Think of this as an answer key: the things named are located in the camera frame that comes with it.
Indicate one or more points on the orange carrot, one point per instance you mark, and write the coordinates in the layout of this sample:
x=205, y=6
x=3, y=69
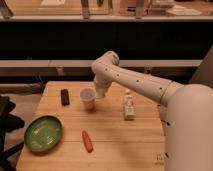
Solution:
x=87, y=142

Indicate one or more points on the green plate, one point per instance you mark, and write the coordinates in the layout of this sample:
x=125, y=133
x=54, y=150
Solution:
x=43, y=134

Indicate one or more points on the white bottle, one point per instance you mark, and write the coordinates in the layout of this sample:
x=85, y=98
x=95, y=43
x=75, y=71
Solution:
x=128, y=106

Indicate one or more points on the dark sponge block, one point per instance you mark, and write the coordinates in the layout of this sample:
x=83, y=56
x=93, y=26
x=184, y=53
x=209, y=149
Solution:
x=65, y=97

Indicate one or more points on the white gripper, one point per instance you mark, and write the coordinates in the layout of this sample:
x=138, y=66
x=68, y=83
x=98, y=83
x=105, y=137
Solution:
x=101, y=86

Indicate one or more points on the wooden shelf rail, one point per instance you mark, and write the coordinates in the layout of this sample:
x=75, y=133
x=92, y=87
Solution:
x=87, y=63

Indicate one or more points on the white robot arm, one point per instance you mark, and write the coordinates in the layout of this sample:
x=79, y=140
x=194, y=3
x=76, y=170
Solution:
x=189, y=112

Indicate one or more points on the black chair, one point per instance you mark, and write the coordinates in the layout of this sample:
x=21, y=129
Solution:
x=8, y=123

